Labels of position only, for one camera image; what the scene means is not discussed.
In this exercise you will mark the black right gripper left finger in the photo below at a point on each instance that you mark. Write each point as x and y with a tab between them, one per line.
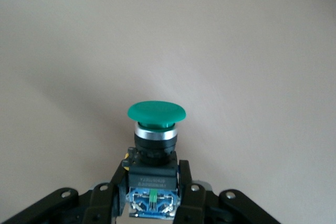
99	203

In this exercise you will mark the green mushroom push button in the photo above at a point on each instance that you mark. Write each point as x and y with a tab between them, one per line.
157	113

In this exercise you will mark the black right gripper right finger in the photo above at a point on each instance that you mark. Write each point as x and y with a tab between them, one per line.
199	205

